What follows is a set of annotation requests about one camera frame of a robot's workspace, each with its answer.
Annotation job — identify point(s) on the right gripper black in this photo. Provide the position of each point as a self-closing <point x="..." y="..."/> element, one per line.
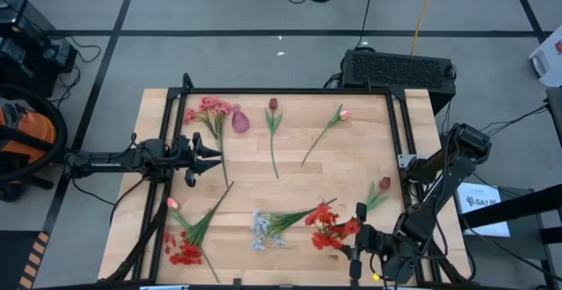
<point x="373" y="242"/>

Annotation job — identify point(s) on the orange shop vacuum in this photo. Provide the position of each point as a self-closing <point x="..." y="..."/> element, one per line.
<point x="30" y="132"/>

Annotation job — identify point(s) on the white veined flower bunch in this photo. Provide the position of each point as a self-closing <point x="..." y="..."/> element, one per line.
<point x="281" y="223"/>

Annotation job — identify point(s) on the white plastic object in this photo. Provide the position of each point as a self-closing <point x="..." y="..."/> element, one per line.
<point x="549" y="61"/>

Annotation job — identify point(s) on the orange black vacuum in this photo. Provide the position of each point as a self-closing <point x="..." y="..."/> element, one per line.
<point x="62" y="125"/>

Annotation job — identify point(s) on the black metal stand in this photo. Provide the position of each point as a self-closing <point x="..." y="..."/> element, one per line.
<point x="505" y="208"/>

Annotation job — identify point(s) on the white printed paper sheet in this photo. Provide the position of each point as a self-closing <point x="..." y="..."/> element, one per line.
<point x="478" y="219"/>

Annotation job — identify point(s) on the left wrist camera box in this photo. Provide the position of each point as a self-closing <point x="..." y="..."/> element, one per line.
<point x="189" y="178"/>

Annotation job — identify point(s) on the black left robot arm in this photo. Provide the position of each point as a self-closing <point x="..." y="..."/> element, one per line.
<point x="110" y="160"/>

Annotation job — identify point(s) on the pink ribbed glass vase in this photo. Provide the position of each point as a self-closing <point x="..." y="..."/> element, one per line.
<point x="240" y="123"/>

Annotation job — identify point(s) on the black perforated computer case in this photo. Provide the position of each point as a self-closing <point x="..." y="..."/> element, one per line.
<point x="395" y="70"/>

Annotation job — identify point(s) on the small yellow tag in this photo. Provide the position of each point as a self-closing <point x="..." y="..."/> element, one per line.
<point x="375" y="277"/>

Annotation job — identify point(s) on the black power supply box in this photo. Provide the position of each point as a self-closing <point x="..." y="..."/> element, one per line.
<point x="61" y="55"/>

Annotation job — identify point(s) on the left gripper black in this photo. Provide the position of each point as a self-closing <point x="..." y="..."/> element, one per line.
<point x="182" y="154"/>

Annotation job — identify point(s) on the pink artificial tulip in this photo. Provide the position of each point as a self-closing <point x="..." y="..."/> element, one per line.
<point x="344" y="114"/>
<point x="172" y="203"/>

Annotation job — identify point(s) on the black hazard striped mat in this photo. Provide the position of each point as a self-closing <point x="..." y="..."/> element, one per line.
<point x="17" y="259"/>

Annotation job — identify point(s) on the dark red artificial tulip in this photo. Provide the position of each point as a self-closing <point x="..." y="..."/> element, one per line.
<point x="273" y="103"/>
<point x="385" y="183"/>

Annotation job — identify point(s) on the red blossom flower bunch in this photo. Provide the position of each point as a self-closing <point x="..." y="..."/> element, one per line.
<point x="189" y="252"/>
<point x="325" y="217"/>

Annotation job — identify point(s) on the black equipment case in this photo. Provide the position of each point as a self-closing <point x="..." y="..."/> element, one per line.
<point x="22" y="26"/>

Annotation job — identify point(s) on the black aluminium table frame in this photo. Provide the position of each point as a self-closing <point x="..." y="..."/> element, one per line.
<point x="285" y="91"/>

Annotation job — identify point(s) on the pink blossom flower bunch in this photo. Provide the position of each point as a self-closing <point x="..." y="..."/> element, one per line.
<point x="211" y="104"/>

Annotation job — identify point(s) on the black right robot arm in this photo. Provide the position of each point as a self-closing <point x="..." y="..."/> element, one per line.
<point x="439" y="193"/>

